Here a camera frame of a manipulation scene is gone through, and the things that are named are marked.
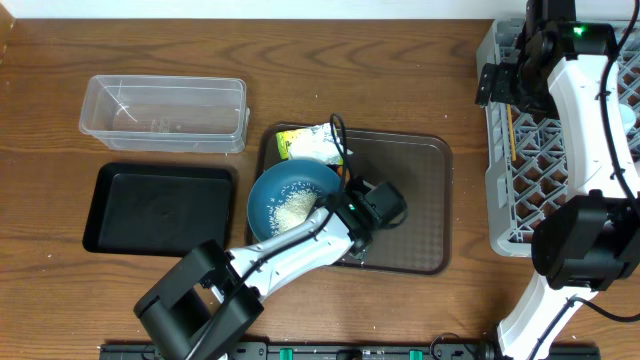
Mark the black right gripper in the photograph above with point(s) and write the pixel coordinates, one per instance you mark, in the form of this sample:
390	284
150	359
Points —
487	85

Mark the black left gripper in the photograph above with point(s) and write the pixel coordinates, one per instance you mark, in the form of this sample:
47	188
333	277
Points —
384	226

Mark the wooden chopstick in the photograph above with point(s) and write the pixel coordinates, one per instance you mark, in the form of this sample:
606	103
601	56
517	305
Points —
512	141

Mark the pile of white rice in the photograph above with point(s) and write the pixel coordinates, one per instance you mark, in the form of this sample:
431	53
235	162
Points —
292	207

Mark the yellow snack wrapper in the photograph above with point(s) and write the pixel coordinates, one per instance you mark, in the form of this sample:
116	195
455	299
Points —
318	143

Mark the dark blue plate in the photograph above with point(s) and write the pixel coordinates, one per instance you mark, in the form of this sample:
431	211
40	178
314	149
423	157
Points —
279	181

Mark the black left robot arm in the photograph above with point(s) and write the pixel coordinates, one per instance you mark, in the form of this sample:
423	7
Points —
202	306

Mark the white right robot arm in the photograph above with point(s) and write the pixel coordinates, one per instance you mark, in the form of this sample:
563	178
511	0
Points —
568	70

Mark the grey dishwasher rack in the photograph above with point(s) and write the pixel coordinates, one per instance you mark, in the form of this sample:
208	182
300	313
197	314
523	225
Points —
522	189

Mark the brown serving tray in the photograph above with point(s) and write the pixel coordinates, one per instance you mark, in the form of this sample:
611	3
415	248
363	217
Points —
420	167

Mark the light blue cup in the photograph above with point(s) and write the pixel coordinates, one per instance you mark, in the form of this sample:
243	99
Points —
628	117

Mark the clear plastic bin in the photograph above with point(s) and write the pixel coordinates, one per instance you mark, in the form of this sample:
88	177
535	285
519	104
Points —
166	113

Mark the black plastic bin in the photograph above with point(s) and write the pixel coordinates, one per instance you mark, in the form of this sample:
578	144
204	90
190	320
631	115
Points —
157	210

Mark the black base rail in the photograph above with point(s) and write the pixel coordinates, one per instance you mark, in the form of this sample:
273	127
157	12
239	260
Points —
263	351

